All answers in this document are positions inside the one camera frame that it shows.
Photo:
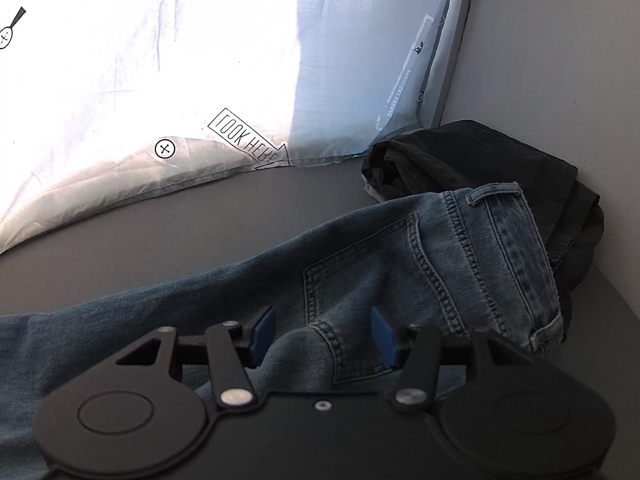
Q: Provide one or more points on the white printed backdrop cloth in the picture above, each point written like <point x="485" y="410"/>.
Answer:
<point x="150" y="85"/>

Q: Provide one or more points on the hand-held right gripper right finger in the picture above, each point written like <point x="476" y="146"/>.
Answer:
<point x="386" y="335"/>

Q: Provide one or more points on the blue denim jeans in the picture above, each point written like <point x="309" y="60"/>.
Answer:
<point x="360" y="255"/>

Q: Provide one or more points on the black folded garment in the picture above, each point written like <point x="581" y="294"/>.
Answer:
<point x="475" y="160"/>

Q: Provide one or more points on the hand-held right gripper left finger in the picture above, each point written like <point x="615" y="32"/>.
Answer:
<point x="263" y="334"/>

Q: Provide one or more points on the white folded cloth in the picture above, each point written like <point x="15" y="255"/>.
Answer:
<point x="372" y="192"/>

